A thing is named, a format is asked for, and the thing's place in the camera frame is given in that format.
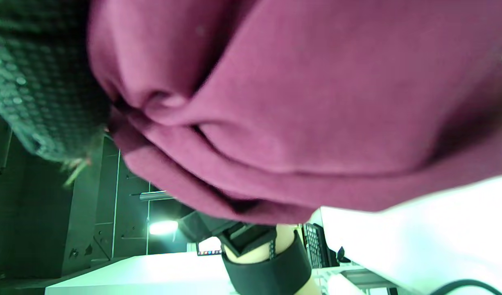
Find person's right hand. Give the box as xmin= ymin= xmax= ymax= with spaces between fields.
xmin=0 ymin=0 xmax=112 ymax=162

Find maroon shorts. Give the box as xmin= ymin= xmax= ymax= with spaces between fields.
xmin=87 ymin=0 xmax=502 ymax=225

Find person's left forearm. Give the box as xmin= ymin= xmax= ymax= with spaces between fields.
xmin=224 ymin=224 xmax=323 ymax=295

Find bright ceiling light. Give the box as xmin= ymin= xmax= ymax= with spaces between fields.
xmin=149 ymin=220 xmax=179 ymax=236

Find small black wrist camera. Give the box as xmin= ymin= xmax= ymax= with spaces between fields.
xmin=177 ymin=211 xmax=277 ymax=258

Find black wrist strap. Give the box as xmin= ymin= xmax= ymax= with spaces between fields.
xmin=222 ymin=231 xmax=313 ymax=295

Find black wrist device cable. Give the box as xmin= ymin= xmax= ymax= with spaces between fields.
xmin=429 ymin=279 xmax=502 ymax=295

